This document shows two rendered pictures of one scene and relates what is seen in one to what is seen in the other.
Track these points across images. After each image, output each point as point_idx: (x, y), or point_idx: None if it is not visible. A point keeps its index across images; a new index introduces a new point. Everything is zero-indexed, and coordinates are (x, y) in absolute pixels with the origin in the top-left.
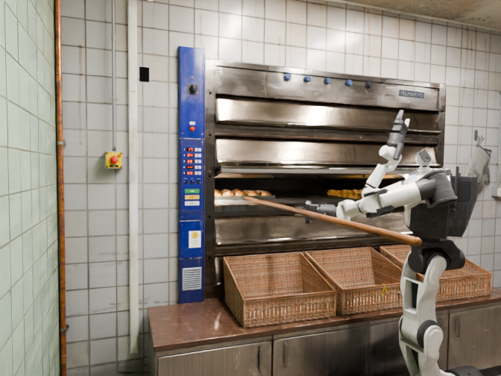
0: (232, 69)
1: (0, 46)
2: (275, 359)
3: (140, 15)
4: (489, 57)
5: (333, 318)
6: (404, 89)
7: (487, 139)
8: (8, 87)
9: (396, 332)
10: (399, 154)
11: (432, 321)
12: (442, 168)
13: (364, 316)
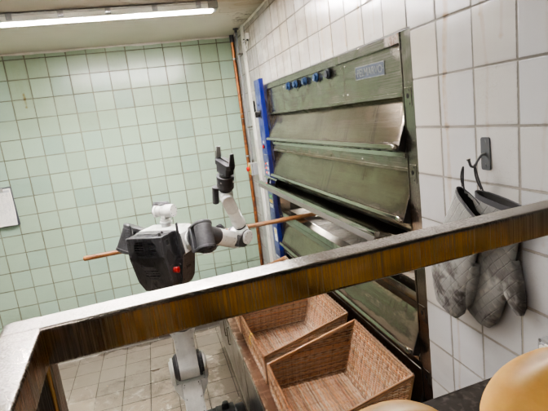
0: (272, 89)
1: (134, 144)
2: (228, 334)
3: (248, 63)
4: None
5: (239, 333)
6: (360, 66)
7: (527, 169)
8: (146, 156)
9: (252, 389)
10: (212, 198)
11: (174, 357)
12: (124, 223)
13: (240, 348)
